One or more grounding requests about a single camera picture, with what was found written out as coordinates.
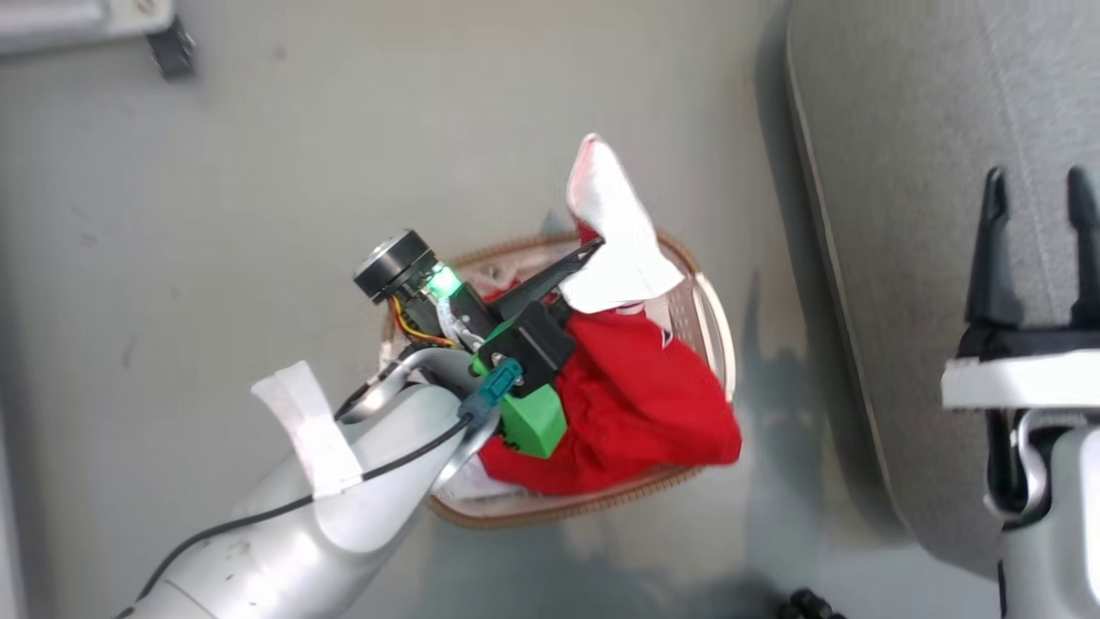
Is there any teal left camera connector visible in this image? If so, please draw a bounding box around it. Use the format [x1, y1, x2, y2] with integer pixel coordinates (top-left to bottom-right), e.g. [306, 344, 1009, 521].
[459, 359, 524, 423]

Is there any black partition caster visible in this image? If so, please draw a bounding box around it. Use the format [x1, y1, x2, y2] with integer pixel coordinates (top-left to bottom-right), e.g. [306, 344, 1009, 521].
[145, 15, 198, 82]

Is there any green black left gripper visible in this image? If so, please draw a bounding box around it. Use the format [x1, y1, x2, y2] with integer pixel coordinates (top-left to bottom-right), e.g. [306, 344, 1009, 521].
[354, 229, 607, 460]

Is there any white liner cloth in basket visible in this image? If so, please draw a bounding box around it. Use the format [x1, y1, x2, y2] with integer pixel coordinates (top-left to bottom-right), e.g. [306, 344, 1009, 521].
[438, 463, 527, 502]

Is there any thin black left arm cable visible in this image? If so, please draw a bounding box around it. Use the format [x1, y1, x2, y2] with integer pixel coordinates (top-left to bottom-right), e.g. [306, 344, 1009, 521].
[112, 414, 475, 619]

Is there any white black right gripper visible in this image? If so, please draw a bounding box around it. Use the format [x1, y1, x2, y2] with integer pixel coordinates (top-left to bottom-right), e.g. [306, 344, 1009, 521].
[940, 165, 1100, 412]

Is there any white brown-rimmed laundry basket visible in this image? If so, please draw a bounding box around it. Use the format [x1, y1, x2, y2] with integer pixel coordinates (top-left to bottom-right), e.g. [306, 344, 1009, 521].
[378, 230, 738, 530]

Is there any grey partition foot bar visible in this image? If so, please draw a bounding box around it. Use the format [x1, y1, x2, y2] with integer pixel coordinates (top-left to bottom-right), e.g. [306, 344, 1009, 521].
[0, 0, 178, 58]

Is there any red white-lettered jersey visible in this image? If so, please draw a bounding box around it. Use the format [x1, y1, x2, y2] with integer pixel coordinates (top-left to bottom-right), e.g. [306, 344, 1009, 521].
[477, 133, 744, 498]

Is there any grey fabric sofa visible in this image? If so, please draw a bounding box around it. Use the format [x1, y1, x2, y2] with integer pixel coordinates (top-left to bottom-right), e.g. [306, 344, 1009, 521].
[785, 0, 1100, 579]

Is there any white tape strip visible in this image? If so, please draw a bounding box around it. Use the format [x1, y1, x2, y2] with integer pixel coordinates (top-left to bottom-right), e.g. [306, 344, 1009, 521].
[250, 360, 364, 500]

